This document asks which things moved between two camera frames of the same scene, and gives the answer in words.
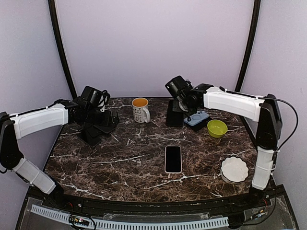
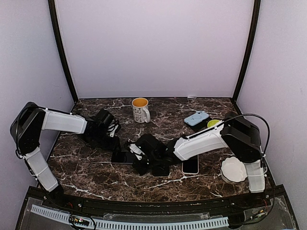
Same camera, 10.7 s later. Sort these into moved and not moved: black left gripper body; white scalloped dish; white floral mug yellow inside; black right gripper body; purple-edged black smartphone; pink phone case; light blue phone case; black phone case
Moved: purple-edged black smartphone; pink phone case; black right gripper body; black left gripper body; black phone case
Not moved: white scalloped dish; light blue phone case; white floral mug yellow inside
